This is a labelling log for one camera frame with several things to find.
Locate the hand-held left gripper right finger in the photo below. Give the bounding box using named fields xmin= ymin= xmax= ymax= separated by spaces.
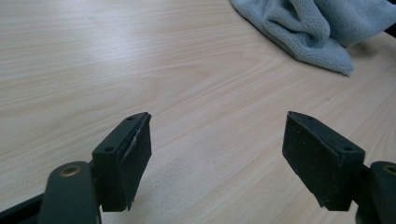
xmin=281 ymin=110 xmax=366 ymax=212

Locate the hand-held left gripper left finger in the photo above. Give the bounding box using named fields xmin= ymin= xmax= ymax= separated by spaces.
xmin=90 ymin=111 xmax=153 ymax=213

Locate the grey-blue fleece towel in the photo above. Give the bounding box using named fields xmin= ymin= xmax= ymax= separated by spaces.
xmin=230 ymin=0 xmax=396 ymax=77

